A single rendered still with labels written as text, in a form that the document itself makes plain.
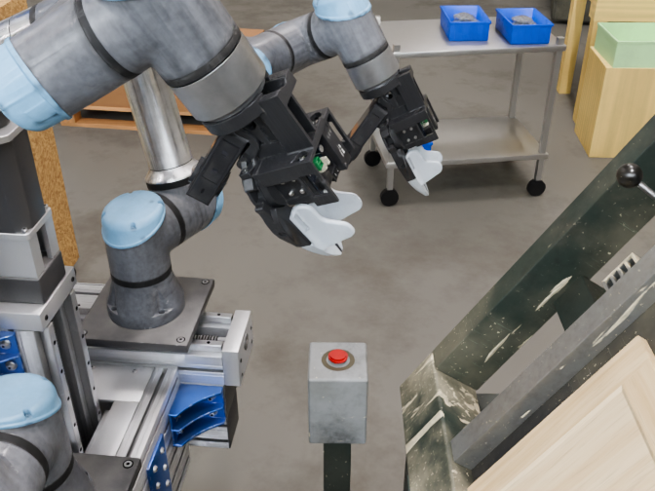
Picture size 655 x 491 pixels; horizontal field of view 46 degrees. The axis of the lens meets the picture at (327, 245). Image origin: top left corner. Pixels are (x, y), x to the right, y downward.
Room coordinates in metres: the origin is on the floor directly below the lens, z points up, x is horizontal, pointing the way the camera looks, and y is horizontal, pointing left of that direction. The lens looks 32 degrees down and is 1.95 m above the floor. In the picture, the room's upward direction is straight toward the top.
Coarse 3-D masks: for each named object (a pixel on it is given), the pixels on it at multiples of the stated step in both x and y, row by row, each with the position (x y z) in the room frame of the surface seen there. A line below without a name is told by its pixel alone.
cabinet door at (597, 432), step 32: (640, 352) 0.86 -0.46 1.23; (608, 384) 0.86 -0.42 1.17; (640, 384) 0.82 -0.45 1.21; (576, 416) 0.85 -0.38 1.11; (608, 416) 0.81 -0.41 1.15; (640, 416) 0.77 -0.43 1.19; (512, 448) 0.90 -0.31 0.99; (544, 448) 0.85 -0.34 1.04; (576, 448) 0.81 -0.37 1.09; (608, 448) 0.77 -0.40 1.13; (640, 448) 0.73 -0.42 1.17; (480, 480) 0.89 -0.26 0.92; (512, 480) 0.84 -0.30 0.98; (544, 480) 0.80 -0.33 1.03; (576, 480) 0.76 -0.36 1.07; (608, 480) 0.72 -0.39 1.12; (640, 480) 0.69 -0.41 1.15
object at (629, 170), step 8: (624, 168) 1.02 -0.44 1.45; (632, 168) 1.01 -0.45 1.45; (616, 176) 1.02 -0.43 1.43; (624, 176) 1.01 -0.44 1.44; (632, 176) 1.00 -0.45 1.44; (640, 176) 1.01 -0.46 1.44; (624, 184) 1.01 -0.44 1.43; (632, 184) 1.00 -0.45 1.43; (640, 184) 1.01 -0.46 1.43; (648, 192) 1.00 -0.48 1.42
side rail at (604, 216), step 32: (640, 160) 1.18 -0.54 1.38; (608, 192) 1.18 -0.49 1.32; (640, 192) 1.18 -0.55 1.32; (576, 224) 1.18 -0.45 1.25; (608, 224) 1.18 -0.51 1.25; (640, 224) 1.18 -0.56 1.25; (544, 256) 1.19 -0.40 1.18; (576, 256) 1.18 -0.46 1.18; (608, 256) 1.18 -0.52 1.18; (512, 288) 1.19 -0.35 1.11; (544, 288) 1.19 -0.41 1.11; (480, 320) 1.19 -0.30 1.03; (512, 320) 1.19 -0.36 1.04; (544, 320) 1.19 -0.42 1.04; (448, 352) 1.19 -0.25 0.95; (480, 352) 1.19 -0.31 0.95; (512, 352) 1.19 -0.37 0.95; (480, 384) 1.19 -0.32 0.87
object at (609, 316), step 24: (648, 264) 0.97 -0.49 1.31; (624, 288) 0.97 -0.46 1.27; (648, 288) 0.94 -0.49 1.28; (600, 312) 0.97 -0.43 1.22; (624, 312) 0.94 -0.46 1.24; (576, 336) 0.96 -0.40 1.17; (600, 336) 0.94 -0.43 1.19; (552, 360) 0.96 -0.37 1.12; (576, 360) 0.95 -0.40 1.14; (528, 384) 0.96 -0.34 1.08; (552, 384) 0.95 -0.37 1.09; (504, 408) 0.96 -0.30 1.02; (528, 408) 0.95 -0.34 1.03; (480, 432) 0.96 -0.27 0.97; (504, 432) 0.95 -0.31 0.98; (456, 456) 0.95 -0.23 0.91; (480, 456) 0.95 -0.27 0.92
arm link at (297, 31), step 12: (312, 12) 1.17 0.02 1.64; (288, 24) 1.16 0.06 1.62; (300, 24) 1.15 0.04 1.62; (288, 36) 1.12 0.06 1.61; (300, 36) 1.14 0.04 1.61; (312, 36) 1.13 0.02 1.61; (300, 48) 1.12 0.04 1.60; (312, 48) 1.13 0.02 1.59; (300, 60) 1.12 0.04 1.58; (312, 60) 1.15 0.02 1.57
